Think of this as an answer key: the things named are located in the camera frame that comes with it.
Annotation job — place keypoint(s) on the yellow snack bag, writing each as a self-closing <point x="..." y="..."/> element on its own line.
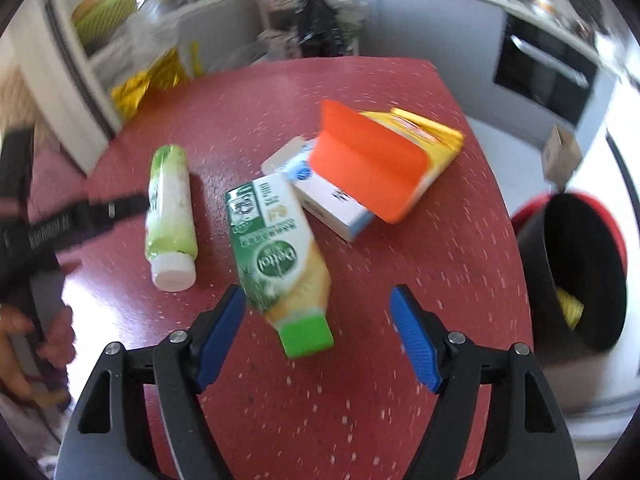
<point x="441" y="143"/>

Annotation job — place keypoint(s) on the black trash bin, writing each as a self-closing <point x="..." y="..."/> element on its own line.
<point x="578" y="309"/>

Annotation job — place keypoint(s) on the beige perforated basket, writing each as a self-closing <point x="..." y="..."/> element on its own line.
<point x="277" y="14"/>

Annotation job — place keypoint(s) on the black plastic bag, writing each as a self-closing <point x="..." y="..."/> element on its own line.
<point x="318" y="31"/>

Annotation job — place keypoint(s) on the gold foil bag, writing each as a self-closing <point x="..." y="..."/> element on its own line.
<point x="165" y="73"/>

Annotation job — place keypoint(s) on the person's left hand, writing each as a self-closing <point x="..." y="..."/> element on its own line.
<point x="37" y="337"/>

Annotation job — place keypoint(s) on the light green white-capped bottle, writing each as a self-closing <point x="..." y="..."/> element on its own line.
<point x="171" y="247"/>

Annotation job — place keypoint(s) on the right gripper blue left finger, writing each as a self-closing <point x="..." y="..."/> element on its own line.
<point x="213" y="333"/>

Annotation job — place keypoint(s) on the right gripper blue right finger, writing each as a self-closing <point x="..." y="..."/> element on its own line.
<point x="423" y="336"/>

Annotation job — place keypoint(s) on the white blue plaster box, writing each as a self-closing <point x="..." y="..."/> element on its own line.
<point x="333" y="207"/>

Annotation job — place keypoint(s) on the cardboard box on floor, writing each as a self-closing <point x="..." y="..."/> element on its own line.
<point x="560" y="157"/>

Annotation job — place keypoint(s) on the orange card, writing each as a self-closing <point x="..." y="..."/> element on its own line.
<point x="379" y="168"/>

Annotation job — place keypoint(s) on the green Dettol bottle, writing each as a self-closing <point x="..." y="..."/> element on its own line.
<point x="280" y="266"/>

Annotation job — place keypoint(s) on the grey lower cabinets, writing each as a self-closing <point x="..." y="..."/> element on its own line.
<point x="462" y="39"/>

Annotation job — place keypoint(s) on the green woven basket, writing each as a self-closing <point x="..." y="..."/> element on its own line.
<point x="96" y="19"/>

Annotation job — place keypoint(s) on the black built-in oven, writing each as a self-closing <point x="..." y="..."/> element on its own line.
<point x="539" y="76"/>

